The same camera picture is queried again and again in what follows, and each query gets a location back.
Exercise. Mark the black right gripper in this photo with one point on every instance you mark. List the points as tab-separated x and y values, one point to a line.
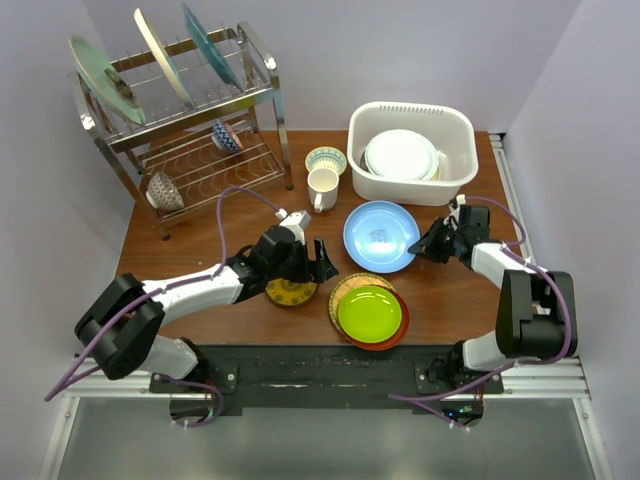
426	245

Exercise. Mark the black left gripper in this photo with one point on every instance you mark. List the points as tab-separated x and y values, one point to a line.
324	269

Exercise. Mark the yellow woven rim plate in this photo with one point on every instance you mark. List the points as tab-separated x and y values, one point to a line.
347	284

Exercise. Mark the yellow patterned small plate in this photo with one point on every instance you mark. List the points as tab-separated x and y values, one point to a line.
287	294

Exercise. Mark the blue plate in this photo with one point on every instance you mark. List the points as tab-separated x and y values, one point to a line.
377	236

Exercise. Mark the white fluted bottom plate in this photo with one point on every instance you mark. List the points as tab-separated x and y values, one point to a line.
370	160

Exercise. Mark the white paper plate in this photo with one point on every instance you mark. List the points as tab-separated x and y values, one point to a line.
400	152

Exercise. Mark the red plate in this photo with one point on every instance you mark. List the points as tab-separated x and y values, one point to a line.
395	339

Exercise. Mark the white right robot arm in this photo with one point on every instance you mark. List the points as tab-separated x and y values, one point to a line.
536	314

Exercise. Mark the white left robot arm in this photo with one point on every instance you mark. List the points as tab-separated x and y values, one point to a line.
120	331

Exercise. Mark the white plastic bin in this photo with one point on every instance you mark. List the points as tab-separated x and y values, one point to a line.
448	129

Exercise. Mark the cream ceramic mug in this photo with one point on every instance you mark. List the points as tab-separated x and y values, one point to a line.
323	184

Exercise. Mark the teal patterned small bowl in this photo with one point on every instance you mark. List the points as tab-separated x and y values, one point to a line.
326	157

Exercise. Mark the blue zigzag bowl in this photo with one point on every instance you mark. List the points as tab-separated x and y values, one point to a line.
225	138

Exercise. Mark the steel dish rack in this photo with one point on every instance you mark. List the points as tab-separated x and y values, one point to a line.
178	141

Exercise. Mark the teal racked plate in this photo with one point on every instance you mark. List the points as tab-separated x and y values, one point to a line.
209	49

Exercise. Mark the cream rimmed racked plate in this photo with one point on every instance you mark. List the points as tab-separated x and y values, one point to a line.
159	52

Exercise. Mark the green floral racked plate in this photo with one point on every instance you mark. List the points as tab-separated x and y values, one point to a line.
104	80

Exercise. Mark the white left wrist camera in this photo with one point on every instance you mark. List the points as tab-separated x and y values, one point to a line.
296	222

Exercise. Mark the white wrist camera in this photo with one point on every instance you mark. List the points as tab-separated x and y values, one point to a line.
455	205
296	222

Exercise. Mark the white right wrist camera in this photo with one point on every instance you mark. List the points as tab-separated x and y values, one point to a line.
455	205

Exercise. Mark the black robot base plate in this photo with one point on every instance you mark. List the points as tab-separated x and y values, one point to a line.
345	377

